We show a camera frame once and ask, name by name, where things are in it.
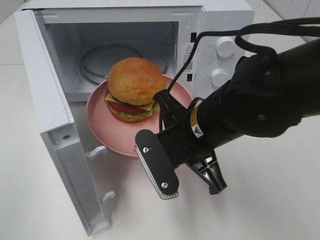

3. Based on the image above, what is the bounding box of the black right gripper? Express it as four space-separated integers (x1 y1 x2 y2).
153 89 234 195

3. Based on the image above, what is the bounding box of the pink round plate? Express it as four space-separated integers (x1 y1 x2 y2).
86 74 195 158

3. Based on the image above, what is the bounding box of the burger with lettuce and cheese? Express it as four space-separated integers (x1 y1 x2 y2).
104 57 165 123

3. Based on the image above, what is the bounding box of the white microwave door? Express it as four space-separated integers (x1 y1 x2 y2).
15 9 115 236

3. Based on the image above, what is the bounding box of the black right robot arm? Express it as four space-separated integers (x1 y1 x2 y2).
152 40 320 199

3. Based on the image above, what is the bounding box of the lower white microwave knob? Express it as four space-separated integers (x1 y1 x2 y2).
210 68 230 87

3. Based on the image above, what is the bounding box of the white microwave knob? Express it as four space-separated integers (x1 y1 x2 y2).
215 36 236 58
210 68 230 87

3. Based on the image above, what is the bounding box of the upper white microwave knob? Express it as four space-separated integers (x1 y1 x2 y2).
215 36 236 58

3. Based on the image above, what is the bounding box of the white microwave oven body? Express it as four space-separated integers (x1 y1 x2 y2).
22 0 254 102

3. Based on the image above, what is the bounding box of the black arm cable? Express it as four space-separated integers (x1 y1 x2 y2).
157 17 320 133

